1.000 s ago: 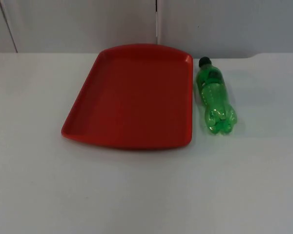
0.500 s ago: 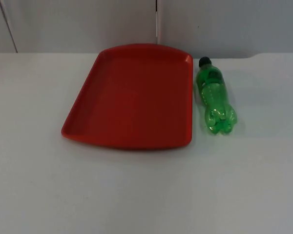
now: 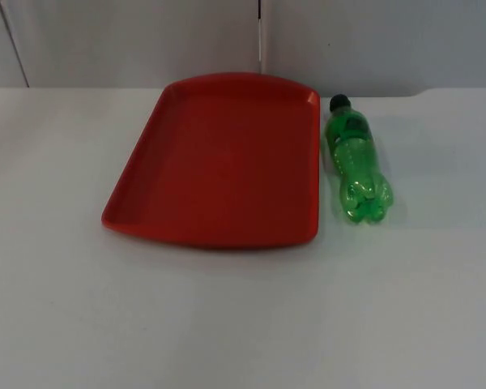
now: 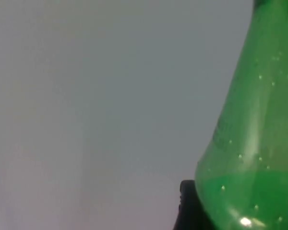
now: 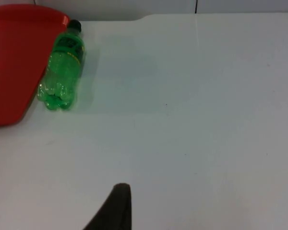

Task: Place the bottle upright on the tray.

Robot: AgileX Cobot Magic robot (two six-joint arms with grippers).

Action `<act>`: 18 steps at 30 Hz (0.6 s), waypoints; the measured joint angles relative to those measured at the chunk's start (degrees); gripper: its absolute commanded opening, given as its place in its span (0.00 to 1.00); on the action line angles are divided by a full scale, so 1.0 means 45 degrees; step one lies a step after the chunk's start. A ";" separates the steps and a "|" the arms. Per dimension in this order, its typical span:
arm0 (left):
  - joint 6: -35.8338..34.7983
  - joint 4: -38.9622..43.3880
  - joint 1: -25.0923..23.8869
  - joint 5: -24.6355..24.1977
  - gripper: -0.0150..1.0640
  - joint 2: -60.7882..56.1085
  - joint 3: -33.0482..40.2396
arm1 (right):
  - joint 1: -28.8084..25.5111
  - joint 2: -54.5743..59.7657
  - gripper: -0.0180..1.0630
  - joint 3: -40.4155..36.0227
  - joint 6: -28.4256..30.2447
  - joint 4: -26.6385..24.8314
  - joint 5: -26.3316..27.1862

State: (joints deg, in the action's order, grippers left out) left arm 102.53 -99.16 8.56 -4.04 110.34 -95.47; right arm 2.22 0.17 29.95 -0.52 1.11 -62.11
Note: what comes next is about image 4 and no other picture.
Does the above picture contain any green plastic bottle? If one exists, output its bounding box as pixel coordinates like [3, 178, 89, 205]
[194, 0, 288, 230]

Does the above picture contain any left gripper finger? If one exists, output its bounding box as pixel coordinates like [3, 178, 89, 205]
[172, 179, 218, 230]

